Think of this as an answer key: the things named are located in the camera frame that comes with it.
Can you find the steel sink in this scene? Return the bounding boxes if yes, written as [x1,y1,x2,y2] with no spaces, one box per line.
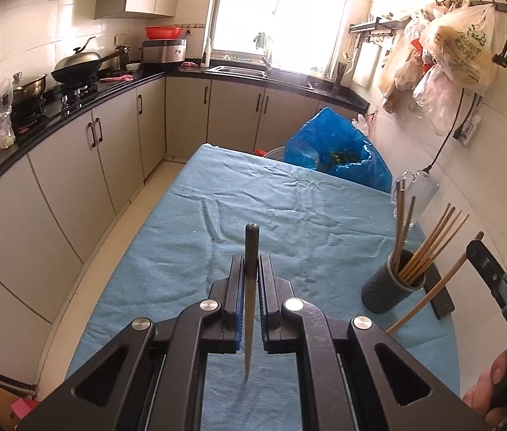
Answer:
[208,65,267,77]

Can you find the dark grey utensil holder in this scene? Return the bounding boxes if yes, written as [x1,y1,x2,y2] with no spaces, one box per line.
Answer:
[362,248,427,314]

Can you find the black phone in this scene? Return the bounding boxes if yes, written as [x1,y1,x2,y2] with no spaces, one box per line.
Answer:
[424,263,455,320]

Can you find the person's right hand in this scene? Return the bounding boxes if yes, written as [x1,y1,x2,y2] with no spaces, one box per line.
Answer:
[461,351,507,423]

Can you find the window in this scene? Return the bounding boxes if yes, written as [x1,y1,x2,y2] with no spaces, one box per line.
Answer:
[208,0,355,77]

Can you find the black wall hook rail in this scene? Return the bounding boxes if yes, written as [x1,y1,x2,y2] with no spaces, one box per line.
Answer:
[433,0,507,15]

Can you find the beige base cabinets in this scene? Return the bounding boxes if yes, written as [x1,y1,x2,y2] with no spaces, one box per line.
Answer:
[0,74,368,324]

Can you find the green cloth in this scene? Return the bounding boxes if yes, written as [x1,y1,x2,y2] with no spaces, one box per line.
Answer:
[253,31,274,55]

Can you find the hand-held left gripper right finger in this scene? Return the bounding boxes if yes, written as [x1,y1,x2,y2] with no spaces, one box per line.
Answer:
[259,254,488,431]

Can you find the dark-tipped wooden chopstick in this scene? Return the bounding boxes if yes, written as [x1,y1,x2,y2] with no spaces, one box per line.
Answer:
[244,223,261,379]

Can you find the bundle of chopsticks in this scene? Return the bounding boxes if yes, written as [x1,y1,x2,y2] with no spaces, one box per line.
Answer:
[390,179,470,286]

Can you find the white cutting board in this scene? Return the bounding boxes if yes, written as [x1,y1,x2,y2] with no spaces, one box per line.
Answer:
[351,44,382,88]

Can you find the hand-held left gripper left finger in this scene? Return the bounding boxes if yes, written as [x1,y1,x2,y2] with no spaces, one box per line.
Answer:
[17,254,245,431]

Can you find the steel pot with lid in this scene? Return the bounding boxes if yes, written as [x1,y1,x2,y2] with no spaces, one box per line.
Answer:
[11,72,48,106]

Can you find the black power cable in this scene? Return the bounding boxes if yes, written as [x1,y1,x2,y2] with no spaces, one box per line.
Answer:
[424,87,466,173]

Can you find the blue plastic bag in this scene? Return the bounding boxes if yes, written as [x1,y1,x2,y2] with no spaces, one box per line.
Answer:
[284,107,392,194]

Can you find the beige printed plastic bag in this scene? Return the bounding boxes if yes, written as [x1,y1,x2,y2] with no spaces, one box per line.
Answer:
[419,4,496,89]

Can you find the tan plastic bag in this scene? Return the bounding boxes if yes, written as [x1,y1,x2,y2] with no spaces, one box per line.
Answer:
[378,31,416,113]

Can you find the silver kitchen appliance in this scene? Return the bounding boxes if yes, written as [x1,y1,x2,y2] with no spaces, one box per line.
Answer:
[140,38,188,65]

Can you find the dark kettle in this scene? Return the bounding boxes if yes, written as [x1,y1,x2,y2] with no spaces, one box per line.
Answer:
[114,45,132,71]

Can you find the pink paper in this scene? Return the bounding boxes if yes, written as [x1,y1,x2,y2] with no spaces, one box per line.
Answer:
[11,397,41,423]

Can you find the black wall rack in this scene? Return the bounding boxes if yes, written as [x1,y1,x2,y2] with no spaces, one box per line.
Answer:
[349,17,411,46]

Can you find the red plastic basin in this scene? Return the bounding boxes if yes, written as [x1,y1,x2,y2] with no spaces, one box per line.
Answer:
[144,26,182,41]

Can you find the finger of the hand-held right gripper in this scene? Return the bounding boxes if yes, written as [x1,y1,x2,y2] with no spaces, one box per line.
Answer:
[466,238,507,315]

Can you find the white power strip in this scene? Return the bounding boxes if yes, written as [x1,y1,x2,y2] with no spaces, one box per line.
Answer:
[457,112,481,145]

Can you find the black counter chopstick holder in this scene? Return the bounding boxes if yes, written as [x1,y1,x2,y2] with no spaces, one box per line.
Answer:
[333,62,348,95]

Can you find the black countertop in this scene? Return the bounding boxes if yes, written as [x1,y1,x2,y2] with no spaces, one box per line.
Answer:
[0,66,368,209]

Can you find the black wok with lid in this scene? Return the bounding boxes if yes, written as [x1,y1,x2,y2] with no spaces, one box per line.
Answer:
[51,37,121,86]

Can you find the black gas stove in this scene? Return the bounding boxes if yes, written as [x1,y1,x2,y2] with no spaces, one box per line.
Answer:
[11,83,101,132]

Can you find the glass mug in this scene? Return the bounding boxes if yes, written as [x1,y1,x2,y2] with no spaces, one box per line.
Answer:
[392,170,440,227]

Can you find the blue tablecloth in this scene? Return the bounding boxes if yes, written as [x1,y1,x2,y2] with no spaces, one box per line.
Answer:
[65,143,461,431]

